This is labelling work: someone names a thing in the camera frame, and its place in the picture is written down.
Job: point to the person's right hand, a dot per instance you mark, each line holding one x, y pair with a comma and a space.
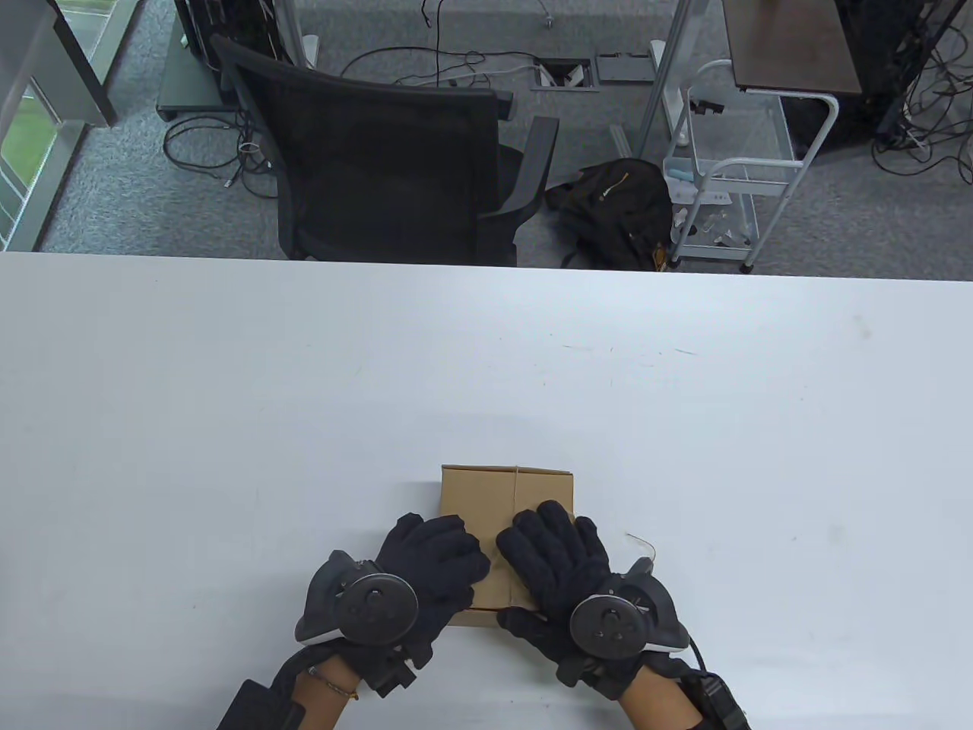
555, 563

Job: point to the person's left hand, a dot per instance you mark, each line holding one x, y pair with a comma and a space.
441, 563

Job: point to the brown cardboard box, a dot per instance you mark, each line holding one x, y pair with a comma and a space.
479, 494

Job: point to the person's right forearm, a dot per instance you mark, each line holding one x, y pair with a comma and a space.
657, 703

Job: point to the person's left forearm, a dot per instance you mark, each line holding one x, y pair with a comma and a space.
323, 692

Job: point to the black wrist-worn sensor box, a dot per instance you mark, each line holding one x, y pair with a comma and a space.
722, 703
258, 707

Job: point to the open floor socket box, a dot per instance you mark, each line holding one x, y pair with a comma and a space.
564, 74

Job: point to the grey and white hand controller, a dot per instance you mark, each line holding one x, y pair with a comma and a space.
619, 616
372, 608

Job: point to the black backpack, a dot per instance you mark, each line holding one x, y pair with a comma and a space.
616, 205

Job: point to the black mesh office chair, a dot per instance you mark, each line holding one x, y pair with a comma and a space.
380, 167

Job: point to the grey floor plate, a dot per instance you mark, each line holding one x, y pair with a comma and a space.
623, 68

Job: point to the brown wooden side desk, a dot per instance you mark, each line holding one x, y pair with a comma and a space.
790, 46

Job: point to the black equipment rack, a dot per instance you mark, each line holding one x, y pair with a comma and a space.
228, 23
882, 61

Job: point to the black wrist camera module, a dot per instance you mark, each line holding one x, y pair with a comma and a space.
391, 677

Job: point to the aluminium frame post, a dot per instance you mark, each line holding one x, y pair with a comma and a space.
665, 76

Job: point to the grey metal base plate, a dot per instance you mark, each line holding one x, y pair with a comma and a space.
186, 84

